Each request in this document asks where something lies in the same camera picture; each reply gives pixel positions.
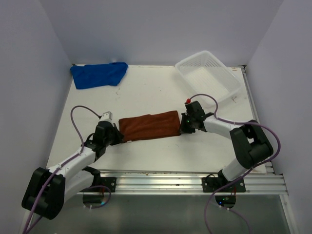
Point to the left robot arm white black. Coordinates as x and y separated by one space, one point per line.
49 189

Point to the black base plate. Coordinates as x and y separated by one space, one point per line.
210 183
109 182

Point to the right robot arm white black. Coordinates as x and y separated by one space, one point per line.
250 144

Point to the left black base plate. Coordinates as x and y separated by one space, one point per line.
109 182

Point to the aluminium front rail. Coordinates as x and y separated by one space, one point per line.
153 183

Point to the blue towel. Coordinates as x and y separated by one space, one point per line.
92 76

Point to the white plastic basket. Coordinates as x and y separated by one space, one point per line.
204 73

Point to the brown orange towel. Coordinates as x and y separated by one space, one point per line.
149 126

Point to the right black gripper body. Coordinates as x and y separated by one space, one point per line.
192 119

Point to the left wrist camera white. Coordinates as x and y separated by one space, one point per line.
107 116

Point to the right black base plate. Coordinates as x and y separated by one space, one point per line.
210 183

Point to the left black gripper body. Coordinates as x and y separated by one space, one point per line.
114 138

